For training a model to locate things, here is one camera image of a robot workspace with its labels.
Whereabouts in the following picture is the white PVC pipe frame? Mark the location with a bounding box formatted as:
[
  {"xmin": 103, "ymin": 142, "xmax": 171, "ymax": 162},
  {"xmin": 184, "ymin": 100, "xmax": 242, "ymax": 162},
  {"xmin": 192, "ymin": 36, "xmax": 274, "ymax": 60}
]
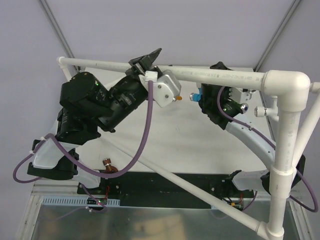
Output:
[{"xmin": 55, "ymin": 56, "xmax": 320, "ymax": 240}]

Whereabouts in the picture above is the brown water faucet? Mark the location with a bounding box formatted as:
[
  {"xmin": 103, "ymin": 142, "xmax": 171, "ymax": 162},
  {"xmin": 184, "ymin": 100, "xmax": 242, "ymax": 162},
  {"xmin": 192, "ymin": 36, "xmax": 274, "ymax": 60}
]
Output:
[{"xmin": 102, "ymin": 158, "xmax": 118, "ymax": 174}]

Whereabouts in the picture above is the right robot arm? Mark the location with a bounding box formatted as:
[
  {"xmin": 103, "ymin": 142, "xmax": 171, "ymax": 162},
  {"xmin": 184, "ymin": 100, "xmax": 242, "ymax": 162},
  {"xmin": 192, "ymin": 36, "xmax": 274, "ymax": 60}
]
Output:
[{"xmin": 198, "ymin": 83, "xmax": 276, "ymax": 198}]

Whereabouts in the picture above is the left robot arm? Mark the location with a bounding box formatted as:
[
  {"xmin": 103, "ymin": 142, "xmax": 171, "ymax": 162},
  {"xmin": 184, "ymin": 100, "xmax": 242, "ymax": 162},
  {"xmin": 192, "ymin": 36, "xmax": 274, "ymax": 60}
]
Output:
[{"xmin": 27, "ymin": 49, "xmax": 161, "ymax": 195}]

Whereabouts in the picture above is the blue water faucet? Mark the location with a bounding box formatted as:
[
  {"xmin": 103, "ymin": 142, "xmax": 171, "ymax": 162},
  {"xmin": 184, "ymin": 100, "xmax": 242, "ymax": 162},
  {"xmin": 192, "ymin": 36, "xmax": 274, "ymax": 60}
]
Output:
[{"xmin": 189, "ymin": 92, "xmax": 202, "ymax": 102}]

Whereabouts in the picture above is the green water faucet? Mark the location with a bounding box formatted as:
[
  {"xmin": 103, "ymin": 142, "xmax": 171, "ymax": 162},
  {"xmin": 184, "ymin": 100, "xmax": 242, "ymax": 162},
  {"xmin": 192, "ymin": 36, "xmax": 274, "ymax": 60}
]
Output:
[{"xmin": 236, "ymin": 103, "xmax": 249, "ymax": 114}]

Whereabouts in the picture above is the white water faucet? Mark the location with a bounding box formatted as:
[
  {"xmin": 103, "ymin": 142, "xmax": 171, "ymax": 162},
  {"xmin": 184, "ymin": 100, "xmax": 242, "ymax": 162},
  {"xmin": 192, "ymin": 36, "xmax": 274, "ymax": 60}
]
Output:
[{"xmin": 254, "ymin": 106, "xmax": 278, "ymax": 117}]

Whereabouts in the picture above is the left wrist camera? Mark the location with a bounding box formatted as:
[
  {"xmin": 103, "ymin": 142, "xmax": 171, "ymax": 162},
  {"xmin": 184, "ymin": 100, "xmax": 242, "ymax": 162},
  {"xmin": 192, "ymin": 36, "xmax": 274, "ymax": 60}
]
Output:
[{"xmin": 138, "ymin": 70, "xmax": 182, "ymax": 108}]

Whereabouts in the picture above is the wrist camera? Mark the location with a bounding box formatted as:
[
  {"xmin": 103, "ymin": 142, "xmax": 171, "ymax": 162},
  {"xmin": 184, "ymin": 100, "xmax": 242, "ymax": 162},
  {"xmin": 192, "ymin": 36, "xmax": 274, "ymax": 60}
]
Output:
[
  {"xmin": 138, "ymin": 70, "xmax": 182, "ymax": 108},
  {"xmin": 229, "ymin": 87, "xmax": 256, "ymax": 104}
]

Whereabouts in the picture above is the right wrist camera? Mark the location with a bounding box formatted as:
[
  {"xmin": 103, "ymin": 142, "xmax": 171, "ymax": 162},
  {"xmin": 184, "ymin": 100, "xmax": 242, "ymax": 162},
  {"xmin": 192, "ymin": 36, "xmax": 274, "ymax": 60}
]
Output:
[{"xmin": 229, "ymin": 87, "xmax": 256, "ymax": 104}]

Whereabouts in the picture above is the left aluminium frame post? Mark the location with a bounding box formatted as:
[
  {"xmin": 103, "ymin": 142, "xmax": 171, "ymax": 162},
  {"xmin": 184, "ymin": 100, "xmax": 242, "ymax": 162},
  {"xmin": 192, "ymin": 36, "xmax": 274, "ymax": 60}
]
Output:
[{"xmin": 37, "ymin": 0, "xmax": 75, "ymax": 58}]

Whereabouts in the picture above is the aluminium frame post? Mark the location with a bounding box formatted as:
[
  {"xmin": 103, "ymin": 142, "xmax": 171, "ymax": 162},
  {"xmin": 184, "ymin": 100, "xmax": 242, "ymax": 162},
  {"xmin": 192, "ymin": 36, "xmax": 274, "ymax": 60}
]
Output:
[
  {"xmin": 253, "ymin": 0, "xmax": 304, "ymax": 72},
  {"xmin": 37, "ymin": 0, "xmax": 75, "ymax": 58}
]

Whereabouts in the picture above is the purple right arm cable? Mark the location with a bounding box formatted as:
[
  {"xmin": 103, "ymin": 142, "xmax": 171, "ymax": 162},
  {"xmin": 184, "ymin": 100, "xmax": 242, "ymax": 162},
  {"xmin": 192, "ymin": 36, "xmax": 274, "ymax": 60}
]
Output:
[{"xmin": 216, "ymin": 86, "xmax": 317, "ymax": 212}]

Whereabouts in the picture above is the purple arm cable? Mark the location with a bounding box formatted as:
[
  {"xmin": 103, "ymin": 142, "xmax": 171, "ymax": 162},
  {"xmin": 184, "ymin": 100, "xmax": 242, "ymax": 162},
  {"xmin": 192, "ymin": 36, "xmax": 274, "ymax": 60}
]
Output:
[
  {"xmin": 216, "ymin": 86, "xmax": 317, "ymax": 212},
  {"xmin": 12, "ymin": 80, "xmax": 155, "ymax": 185}
]

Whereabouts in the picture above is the right aluminium frame post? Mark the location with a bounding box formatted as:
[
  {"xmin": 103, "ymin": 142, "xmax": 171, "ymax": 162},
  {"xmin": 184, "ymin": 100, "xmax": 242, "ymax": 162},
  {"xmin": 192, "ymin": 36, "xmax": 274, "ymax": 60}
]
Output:
[{"xmin": 253, "ymin": 0, "xmax": 304, "ymax": 72}]

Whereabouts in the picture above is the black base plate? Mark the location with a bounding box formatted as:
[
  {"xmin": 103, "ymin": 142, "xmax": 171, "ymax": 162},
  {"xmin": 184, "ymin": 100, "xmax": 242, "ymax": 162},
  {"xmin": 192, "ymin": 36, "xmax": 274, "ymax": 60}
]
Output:
[{"xmin": 88, "ymin": 171, "xmax": 254, "ymax": 209}]

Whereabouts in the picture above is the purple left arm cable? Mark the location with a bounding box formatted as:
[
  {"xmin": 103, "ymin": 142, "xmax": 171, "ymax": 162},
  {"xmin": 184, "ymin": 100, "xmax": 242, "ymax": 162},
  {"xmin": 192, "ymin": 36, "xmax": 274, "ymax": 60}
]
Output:
[{"xmin": 12, "ymin": 80, "xmax": 155, "ymax": 185}]

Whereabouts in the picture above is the left white cable duct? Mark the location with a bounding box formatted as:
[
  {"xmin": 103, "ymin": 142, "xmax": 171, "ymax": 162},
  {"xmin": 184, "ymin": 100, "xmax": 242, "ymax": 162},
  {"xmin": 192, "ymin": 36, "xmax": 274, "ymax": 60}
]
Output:
[{"xmin": 42, "ymin": 196, "xmax": 121, "ymax": 207}]

